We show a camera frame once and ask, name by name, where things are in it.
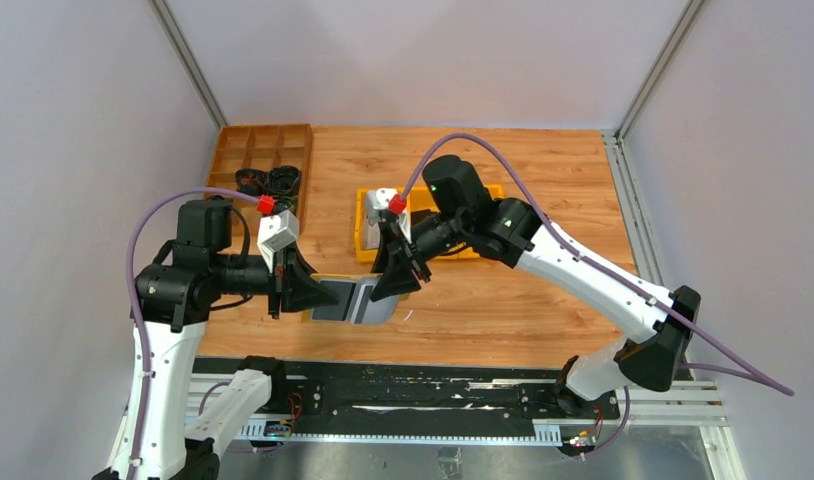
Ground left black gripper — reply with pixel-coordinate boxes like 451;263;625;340
215;237;341;315

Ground left yellow bin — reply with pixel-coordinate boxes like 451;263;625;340
354;188;380;263

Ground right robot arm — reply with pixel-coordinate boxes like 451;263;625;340
364;155;701;418

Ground right yellow bin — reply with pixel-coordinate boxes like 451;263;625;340
453;184;504;260

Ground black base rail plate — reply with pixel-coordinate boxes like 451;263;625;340
188;357;622;440

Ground silver cards in bin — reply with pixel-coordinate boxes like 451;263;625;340
360;212;380;250

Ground middle yellow bin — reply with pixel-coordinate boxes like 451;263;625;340
407;187;465;260

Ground yellow bin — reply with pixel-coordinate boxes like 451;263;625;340
354;188;380;263
453;184;504;260
407;187;465;260

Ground wooden compartment tray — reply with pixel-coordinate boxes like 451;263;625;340
206;124;313;225

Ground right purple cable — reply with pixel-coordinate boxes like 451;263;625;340
388;133;797;458

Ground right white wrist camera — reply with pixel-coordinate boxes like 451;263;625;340
366;188;411;240

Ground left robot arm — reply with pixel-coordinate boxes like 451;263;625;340
101;197;337;479

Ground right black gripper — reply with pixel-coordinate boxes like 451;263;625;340
366;210;470;302

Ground purple cable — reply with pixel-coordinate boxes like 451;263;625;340
388;133;797;458
125;188;277;480

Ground black coiled band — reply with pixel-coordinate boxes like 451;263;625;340
234;168;268;196
265;165;302;196

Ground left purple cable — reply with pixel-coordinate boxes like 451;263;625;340
125;188;277;480

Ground yellow leather card holder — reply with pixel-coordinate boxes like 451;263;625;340
302;274;403;326

